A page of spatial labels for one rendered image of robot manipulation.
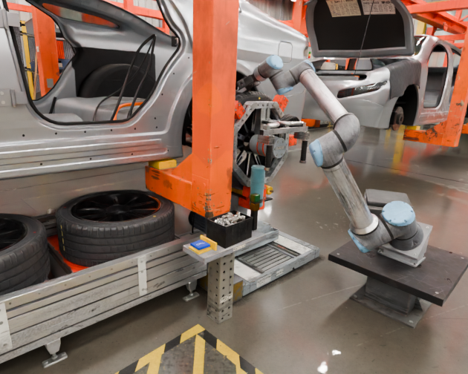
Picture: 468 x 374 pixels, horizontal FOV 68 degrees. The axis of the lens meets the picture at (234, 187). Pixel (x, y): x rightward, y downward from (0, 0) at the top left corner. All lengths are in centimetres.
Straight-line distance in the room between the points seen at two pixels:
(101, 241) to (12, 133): 65
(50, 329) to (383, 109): 415
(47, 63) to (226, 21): 275
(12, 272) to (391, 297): 192
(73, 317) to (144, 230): 51
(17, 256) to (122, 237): 47
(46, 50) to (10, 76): 234
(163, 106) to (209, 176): 63
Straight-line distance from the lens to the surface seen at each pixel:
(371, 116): 470
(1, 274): 174
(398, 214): 198
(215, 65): 174
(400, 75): 489
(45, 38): 425
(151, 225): 190
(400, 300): 224
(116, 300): 185
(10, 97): 191
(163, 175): 216
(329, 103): 178
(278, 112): 233
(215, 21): 175
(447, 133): 551
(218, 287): 184
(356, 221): 189
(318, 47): 612
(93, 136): 203
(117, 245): 189
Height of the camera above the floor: 123
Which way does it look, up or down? 17 degrees down
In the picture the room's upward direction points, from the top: 3 degrees clockwise
